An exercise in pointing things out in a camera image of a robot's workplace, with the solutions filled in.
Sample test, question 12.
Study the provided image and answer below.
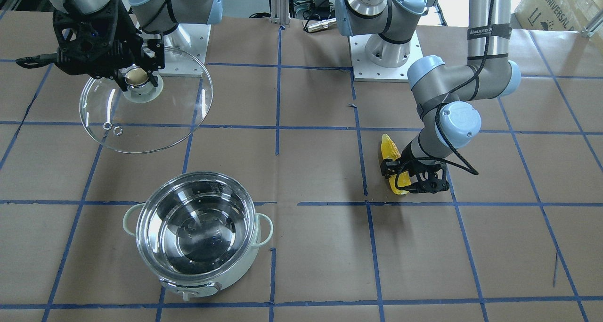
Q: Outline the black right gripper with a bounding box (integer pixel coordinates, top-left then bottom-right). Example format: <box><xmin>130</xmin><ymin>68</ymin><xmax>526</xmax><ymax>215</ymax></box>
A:
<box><xmin>113</xmin><ymin>4</ymin><xmax>164</xmax><ymax>91</ymax></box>

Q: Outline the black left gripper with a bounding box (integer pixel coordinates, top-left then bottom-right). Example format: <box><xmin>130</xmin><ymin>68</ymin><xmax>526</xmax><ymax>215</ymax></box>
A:
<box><xmin>381</xmin><ymin>145</ymin><xmax>441</xmax><ymax>190</ymax></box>

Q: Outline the yellow corn cob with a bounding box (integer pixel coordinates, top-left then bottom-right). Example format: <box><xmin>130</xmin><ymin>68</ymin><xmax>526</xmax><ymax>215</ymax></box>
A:
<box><xmin>380</xmin><ymin>133</ymin><xmax>411</xmax><ymax>195</ymax></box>

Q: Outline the glass pot lid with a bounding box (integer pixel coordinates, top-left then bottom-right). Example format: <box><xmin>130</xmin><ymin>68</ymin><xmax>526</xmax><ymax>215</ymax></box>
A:
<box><xmin>79</xmin><ymin>47</ymin><xmax>213</xmax><ymax>154</ymax></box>

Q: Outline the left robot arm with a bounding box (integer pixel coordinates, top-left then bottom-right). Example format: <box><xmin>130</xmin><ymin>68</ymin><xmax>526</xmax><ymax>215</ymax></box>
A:
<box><xmin>334</xmin><ymin>0</ymin><xmax>521</xmax><ymax>195</ymax></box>

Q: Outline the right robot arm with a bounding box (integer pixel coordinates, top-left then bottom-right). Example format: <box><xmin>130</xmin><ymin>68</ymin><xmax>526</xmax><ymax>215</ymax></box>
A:
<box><xmin>17</xmin><ymin>0</ymin><xmax>223</xmax><ymax>91</ymax></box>

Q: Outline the pale green cooking pot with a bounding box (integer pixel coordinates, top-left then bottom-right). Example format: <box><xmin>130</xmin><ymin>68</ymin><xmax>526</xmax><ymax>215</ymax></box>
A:
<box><xmin>122</xmin><ymin>171</ymin><xmax>274</xmax><ymax>301</ymax></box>

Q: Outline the black power adapter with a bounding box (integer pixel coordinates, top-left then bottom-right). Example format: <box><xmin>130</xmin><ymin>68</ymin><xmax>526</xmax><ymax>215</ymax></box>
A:
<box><xmin>310</xmin><ymin>0</ymin><xmax>330</xmax><ymax>11</ymax></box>

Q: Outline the cardboard box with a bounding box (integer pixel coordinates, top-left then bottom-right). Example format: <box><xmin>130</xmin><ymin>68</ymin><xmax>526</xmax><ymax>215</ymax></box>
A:
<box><xmin>514</xmin><ymin>0</ymin><xmax>603</xmax><ymax>31</ymax></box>

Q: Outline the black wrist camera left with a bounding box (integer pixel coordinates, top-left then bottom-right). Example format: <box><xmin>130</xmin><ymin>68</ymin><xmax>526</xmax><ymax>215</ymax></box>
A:
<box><xmin>409</xmin><ymin>162</ymin><xmax>450</xmax><ymax>194</ymax></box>

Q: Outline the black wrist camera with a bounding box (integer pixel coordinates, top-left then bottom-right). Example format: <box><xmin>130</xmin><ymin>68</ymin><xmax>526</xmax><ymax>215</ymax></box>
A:
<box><xmin>409</xmin><ymin>162</ymin><xmax>450</xmax><ymax>194</ymax></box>
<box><xmin>16</xmin><ymin>9</ymin><xmax>139</xmax><ymax>79</ymax></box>

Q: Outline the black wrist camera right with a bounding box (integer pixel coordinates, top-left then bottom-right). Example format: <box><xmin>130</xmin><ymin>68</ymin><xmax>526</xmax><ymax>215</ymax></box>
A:
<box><xmin>16</xmin><ymin>9</ymin><xmax>139</xmax><ymax>79</ymax></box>

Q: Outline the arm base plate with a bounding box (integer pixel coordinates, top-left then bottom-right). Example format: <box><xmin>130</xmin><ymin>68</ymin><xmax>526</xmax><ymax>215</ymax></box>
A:
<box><xmin>158</xmin><ymin>24</ymin><xmax>212</xmax><ymax>77</ymax></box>
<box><xmin>349</xmin><ymin>33</ymin><xmax>424</xmax><ymax>83</ymax></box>

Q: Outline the silver cable connector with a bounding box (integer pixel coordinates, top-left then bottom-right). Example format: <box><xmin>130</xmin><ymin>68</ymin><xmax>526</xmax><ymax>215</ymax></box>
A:
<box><xmin>304</xmin><ymin>18</ymin><xmax>337</xmax><ymax>33</ymax></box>

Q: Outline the aluminium frame post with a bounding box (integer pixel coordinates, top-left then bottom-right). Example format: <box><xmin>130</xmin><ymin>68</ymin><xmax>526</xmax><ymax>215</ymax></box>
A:
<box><xmin>269</xmin><ymin>0</ymin><xmax>292</xmax><ymax>28</ymax></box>

